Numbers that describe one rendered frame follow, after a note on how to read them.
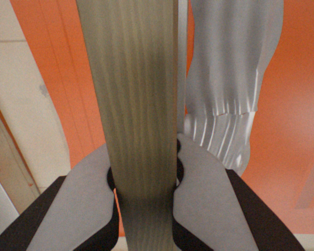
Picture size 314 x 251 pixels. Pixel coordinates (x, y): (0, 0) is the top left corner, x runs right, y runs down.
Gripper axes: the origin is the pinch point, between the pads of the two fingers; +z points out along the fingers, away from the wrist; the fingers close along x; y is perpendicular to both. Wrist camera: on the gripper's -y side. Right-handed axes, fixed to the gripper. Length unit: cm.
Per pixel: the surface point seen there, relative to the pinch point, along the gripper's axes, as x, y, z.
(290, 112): 14.1, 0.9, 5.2
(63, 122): -9.1, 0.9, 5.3
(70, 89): -7.5, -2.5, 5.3
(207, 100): 5.5, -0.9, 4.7
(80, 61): -5.9, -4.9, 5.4
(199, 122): 4.9, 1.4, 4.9
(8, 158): -14.9, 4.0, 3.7
